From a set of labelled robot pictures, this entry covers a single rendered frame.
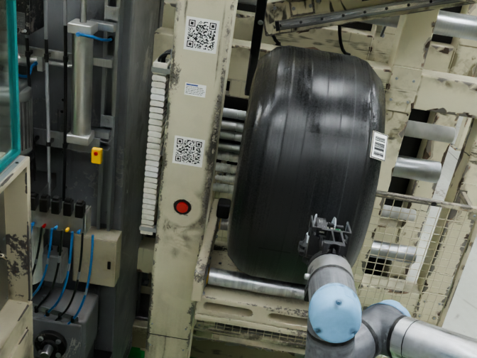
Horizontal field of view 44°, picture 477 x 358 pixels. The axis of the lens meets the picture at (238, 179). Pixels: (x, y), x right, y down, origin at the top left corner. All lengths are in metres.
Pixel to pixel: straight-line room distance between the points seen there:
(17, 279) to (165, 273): 0.42
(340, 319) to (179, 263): 0.82
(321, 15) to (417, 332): 1.02
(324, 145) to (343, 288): 0.44
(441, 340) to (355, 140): 0.49
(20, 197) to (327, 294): 0.71
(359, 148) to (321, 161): 0.09
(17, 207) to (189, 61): 0.50
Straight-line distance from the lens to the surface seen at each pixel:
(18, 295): 1.48
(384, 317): 1.04
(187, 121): 1.44
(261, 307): 1.57
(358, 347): 0.99
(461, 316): 3.34
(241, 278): 1.56
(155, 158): 1.51
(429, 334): 1.00
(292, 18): 1.76
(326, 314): 0.88
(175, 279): 1.67
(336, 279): 0.93
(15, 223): 1.37
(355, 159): 1.27
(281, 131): 1.26
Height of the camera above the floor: 1.83
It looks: 27 degrees down
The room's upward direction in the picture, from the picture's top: 9 degrees clockwise
